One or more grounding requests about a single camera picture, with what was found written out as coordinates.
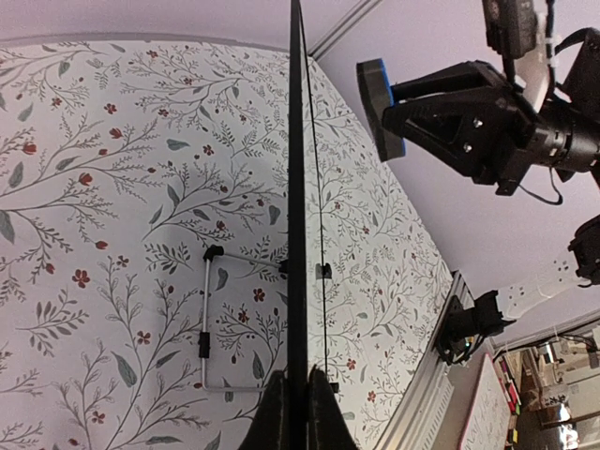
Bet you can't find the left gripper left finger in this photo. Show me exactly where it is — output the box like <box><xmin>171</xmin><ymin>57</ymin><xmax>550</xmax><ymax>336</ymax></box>
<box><xmin>238</xmin><ymin>370</ymin><xmax>287</xmax><ymax>450</ymax></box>

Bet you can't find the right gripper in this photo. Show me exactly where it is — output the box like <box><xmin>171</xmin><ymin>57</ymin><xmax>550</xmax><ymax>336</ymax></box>
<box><xmin>382</xmin><ymin>61</ymin><xmax>570</xmax><ymax>196</ymax></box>

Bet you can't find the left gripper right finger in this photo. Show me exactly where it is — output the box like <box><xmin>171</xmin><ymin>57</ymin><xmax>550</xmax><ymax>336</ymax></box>
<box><xmin>307</xmin><ymin>367</ymin><xmax>358</xmax><ymax>450</ymax></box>

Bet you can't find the white whiteboard black frame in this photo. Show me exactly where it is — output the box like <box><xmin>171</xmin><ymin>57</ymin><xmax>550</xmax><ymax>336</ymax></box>
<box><xmin>287</xmin><ymin>1</ymin><xmax>323</xmax><ymax>449</ymax></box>

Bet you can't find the blue whiteboard eraser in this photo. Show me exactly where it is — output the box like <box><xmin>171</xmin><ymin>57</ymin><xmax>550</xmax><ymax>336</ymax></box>
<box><xmin>356</xmin><ymin>59</ymin><xmax>406</xmax><ymax>162</ymax></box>

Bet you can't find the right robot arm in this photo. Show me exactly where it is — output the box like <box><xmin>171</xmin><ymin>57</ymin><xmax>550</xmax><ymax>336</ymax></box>
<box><xmin>359</xmin><ymin>27</ymin><xmax>599</xmax><ymax>196</ymax></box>

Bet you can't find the background whiteboard with writing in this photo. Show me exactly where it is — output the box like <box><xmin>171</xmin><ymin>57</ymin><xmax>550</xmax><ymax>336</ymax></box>
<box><xmin>459</xmin><ymin>353</ymin><xmax>511</xmax><ymax>450</ymax></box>

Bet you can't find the floral patterned table mat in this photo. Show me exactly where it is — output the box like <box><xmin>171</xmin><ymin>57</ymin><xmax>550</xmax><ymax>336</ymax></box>
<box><xmin>1</xmin><ymin>41</ymin><xmax>451</xmax><ymax>449</ymax></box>

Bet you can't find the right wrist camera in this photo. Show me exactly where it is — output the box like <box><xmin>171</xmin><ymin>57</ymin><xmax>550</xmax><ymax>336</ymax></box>
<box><xmin>482</xmin><ymin>0</ymin><xmax>562</xmax><ymax>113</ymax></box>

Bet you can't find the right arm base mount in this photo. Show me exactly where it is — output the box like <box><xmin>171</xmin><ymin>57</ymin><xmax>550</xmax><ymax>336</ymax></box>
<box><xmin>434</xmin><ymin>291</ymin><xmax>515</xmax><ymax>366</ymax></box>

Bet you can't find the metal wire whiteboard stand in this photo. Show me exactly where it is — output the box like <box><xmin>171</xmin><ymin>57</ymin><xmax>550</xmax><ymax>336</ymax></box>
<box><xmin>198</xmin><ymin>245</ymin><xmax>290</xmax><ymax>402</ymax></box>

